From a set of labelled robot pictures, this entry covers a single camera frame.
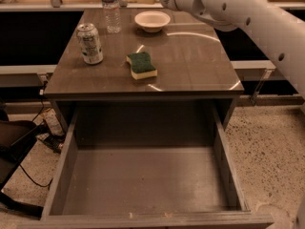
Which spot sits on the clear plastic water bottle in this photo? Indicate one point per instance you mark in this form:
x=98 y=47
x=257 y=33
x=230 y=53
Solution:
x=111 y=11

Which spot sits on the green and yellow sponge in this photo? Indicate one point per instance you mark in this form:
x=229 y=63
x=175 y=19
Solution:
x=141 y=65

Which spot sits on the silver soda can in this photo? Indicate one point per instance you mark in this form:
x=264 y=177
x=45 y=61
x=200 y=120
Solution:
x=88 y=38

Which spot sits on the grey cabinet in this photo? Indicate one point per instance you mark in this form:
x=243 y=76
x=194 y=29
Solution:
x=184 y=59

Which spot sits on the clear acrylic bracket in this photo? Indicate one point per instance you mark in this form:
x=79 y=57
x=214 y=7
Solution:
x=265 y=76

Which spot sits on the open grey top drawer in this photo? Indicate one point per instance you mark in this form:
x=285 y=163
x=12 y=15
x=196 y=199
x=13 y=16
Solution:
x=161 y=165

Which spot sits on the white paper bowl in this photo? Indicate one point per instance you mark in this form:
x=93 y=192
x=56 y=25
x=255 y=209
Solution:
x=152 y=20

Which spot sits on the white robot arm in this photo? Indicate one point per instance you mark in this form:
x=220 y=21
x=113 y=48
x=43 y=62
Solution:
x=280 y=35

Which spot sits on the black chair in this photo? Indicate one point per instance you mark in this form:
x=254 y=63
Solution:
x=16 y=140

